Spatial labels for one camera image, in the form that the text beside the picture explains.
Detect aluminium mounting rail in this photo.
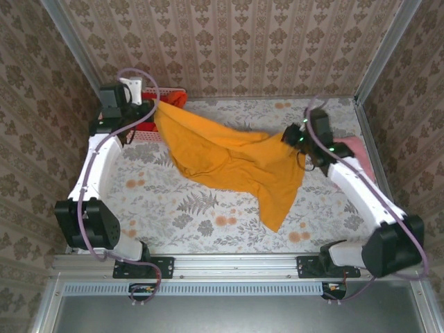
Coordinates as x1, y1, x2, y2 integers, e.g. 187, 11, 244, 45
51, 252, 425, 281

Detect grey slotted cable duct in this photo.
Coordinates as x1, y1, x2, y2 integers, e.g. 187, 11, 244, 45
64, 281, 325, 297

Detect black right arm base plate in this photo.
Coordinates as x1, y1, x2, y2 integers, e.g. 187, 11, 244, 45
296, 255, 361, 280

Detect pink folded t-shirt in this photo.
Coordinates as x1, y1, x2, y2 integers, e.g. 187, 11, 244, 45
332, 135, 377, 185

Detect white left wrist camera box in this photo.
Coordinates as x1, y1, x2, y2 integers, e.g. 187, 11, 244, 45
119, 78, 144, 105

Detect aluminium frame post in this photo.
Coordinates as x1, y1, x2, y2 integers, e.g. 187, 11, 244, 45
353, 0, 425, 105
40, 0, 115, 108

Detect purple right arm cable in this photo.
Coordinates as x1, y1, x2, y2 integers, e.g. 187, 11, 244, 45
305, 96, 431, 306

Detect black controller board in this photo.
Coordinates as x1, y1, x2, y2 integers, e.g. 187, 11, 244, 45
321, 281, 348, 301
128, 282, 157, 302

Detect pink plastic basket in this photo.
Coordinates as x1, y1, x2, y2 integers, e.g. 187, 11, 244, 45
119, 86, 189, 142

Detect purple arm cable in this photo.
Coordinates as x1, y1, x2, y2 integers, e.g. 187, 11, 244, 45
305, 96, 431, 306
78, 68, 162, 306

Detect yellow printed t-shirt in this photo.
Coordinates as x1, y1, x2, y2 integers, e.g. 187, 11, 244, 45
152, 99, 307, 233

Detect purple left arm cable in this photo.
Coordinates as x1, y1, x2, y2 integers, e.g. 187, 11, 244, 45
78, 68, 162, 306

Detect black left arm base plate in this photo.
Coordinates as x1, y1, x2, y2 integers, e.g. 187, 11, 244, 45
112, 255, 175, 280

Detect grey metal panel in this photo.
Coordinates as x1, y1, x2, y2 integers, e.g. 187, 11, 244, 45
31, 279, 444, 333

